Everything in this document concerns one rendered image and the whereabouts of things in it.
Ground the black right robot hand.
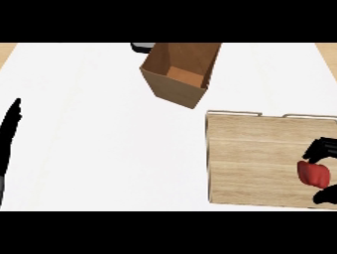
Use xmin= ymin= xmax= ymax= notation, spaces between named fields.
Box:
xmin=302 ymin=136 xmax=337 ymax=205

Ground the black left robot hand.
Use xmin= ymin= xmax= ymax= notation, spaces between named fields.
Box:
xmin=0 ymin=97 xmax=25 ymax=183

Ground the red bell pepper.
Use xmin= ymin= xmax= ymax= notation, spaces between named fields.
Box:
xmin=296 ymin=160 xmax=333 ymax=191

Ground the wooden tray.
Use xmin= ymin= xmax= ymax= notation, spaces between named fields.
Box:
xmin=205 ymin=109 xmax=337 ymax=211

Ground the brown cardboard box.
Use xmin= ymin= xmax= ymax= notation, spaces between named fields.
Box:
xmin=140 ymin=43 xmax=224 ymax=110

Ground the dark grey object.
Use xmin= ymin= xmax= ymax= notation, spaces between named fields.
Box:
xmin=129 ymin=43 xmax=157 ymax=54

